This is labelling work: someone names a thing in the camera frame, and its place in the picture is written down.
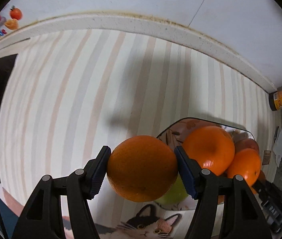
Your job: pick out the dark orange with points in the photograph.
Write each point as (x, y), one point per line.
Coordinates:
(262, 177)

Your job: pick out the oval floral plate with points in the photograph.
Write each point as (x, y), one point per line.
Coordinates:
(178, 134)

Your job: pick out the small orange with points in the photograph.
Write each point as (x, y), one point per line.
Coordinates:
(142, 169)

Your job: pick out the brown label patch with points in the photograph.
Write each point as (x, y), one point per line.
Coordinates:
(266, 157)

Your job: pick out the white paper napkin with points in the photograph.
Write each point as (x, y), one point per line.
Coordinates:
(277, 146)

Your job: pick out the red yellow apple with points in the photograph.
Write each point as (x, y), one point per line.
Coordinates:
(244, 140)

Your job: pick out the bright orange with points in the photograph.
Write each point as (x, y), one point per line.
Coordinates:
(246, 163)

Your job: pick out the green apple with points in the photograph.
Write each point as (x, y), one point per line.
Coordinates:
(174, 195)

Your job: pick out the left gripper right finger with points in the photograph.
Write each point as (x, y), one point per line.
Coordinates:
(202, 185)

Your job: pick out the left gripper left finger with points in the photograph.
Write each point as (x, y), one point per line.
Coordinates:
(82, 186)

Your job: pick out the striped table cloth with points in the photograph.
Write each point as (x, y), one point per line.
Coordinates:
(72, 92)

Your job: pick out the large orange with stem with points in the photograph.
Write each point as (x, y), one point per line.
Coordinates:
(212, 147)

